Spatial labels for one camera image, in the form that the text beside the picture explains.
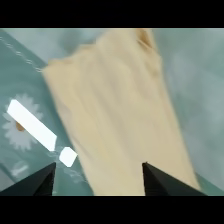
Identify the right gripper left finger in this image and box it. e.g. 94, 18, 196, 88
0, 161, 57, 197

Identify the cream shirt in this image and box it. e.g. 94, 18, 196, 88
41, 28, 202, 197

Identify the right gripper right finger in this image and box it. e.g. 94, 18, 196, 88
141, 162, 208, 197

